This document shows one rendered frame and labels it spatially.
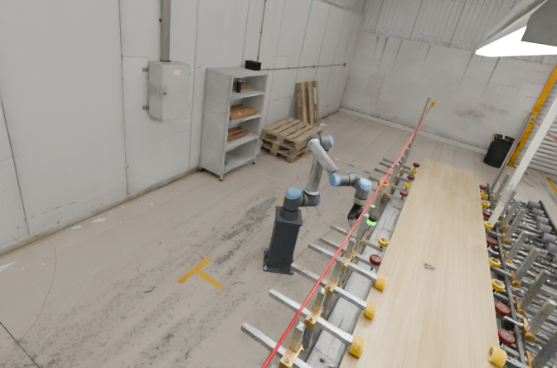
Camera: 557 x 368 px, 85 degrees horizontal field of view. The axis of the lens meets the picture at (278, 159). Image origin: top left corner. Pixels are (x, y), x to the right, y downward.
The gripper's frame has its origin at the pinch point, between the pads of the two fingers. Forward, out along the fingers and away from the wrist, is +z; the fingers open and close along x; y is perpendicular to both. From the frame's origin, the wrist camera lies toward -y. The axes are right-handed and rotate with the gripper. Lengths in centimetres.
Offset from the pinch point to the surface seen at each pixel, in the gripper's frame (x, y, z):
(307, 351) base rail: -10, -82, 31
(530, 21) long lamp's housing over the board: -35, -122, -132
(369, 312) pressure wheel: -31, -61, 5
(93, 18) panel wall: 259, -23, -101
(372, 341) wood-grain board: -37, -71, 11
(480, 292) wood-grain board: -89, 10, 11
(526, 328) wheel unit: -115, 0, 14
